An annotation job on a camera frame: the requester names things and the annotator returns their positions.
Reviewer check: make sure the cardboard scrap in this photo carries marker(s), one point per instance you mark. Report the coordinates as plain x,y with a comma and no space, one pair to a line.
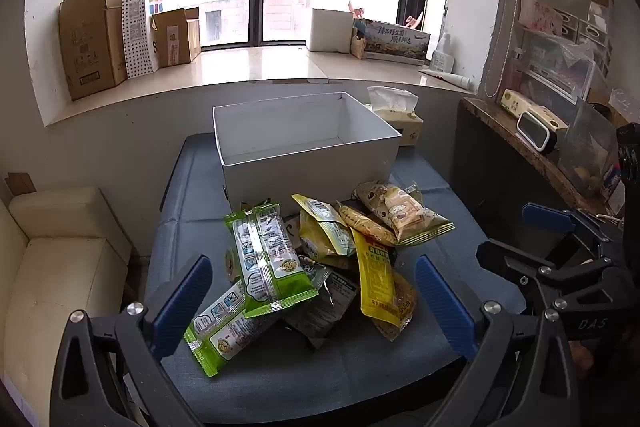
20,183

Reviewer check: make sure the large brown cardboard box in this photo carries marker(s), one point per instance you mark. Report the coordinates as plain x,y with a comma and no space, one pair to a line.
85,47

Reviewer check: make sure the white cardboard box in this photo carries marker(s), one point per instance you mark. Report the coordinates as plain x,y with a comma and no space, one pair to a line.
300,167

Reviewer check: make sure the cream carton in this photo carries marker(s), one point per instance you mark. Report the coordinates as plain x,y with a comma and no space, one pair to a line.
520,102

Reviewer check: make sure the stone-topped side cabinet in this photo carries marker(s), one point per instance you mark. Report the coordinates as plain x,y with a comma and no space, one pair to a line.
480,187

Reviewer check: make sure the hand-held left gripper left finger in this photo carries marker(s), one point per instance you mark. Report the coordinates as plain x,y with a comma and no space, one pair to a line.
182,302

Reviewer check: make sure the tissue box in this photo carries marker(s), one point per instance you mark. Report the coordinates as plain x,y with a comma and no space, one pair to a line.
407,129

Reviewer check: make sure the brown paper holder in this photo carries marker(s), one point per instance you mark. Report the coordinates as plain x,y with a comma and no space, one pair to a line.
357,44

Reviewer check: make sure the blue label bottle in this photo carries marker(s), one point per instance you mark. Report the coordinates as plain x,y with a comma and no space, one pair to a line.
612,182

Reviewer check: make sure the white desk clock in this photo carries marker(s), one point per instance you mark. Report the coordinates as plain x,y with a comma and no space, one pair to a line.
532,132

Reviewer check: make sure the beige cartoon snack packet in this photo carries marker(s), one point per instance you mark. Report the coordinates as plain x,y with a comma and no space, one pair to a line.
400,212

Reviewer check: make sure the green snack packet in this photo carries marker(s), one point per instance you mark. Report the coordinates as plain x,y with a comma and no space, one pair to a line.
270,262
225,332

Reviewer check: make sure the landscape printed box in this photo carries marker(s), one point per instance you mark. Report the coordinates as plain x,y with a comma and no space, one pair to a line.
395,42

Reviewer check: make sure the clear plastic container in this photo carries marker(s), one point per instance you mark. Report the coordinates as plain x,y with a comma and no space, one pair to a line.
585,147

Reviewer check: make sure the clear drawer organizer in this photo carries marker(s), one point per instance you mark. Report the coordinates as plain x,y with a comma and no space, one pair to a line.
555,62

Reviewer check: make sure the blue tablecloth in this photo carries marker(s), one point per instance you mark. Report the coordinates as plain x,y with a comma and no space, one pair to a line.
350,372

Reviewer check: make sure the pink floral packet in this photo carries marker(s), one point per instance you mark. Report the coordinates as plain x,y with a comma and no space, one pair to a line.
540,14

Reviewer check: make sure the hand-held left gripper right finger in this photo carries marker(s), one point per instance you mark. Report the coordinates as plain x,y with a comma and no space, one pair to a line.
445,307

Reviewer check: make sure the dark grey snack packet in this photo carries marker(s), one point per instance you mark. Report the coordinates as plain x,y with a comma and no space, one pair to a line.
325,307

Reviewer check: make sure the white tube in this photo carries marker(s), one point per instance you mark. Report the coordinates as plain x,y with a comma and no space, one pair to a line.
457,80

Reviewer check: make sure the cream leather sofa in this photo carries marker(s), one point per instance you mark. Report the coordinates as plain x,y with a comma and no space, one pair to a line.
50,282

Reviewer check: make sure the polka dot paper bag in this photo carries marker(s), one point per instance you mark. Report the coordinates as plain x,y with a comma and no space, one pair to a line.
137,37

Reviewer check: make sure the long yellow snack packet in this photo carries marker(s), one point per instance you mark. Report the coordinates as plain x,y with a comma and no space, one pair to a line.
377,282

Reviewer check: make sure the small brown cardboard box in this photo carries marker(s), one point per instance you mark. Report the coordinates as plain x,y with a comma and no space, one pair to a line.
172,42

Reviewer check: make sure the orange sticks snack packet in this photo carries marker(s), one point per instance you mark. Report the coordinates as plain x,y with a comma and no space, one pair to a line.
365,224

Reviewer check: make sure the mustard yellow snack pouch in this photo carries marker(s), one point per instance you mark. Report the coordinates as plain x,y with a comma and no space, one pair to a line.
322,232

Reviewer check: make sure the white foam box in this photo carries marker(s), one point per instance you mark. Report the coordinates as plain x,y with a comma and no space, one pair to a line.
327,32

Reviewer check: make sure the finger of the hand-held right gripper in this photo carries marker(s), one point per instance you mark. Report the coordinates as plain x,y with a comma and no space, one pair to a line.
547,216
575,297

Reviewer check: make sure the white plastic bottle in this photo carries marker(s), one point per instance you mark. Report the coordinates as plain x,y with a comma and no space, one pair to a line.
441,59

